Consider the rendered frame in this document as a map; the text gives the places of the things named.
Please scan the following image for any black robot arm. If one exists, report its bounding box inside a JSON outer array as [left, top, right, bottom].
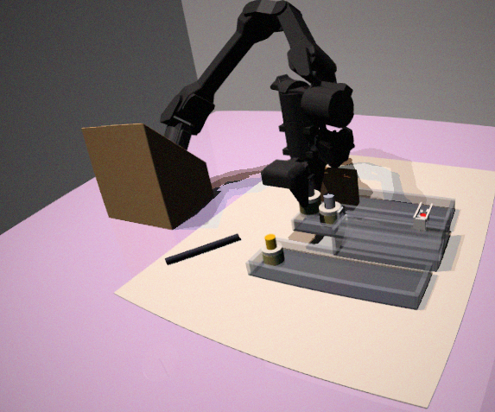
[[160, 0, 355, 168]]

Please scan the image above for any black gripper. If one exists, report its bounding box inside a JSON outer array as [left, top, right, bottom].
[[261, 119, 327, 208]]

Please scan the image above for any black cylindrical rod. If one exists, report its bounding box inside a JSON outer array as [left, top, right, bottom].
[[164, 234, 240, 264]]

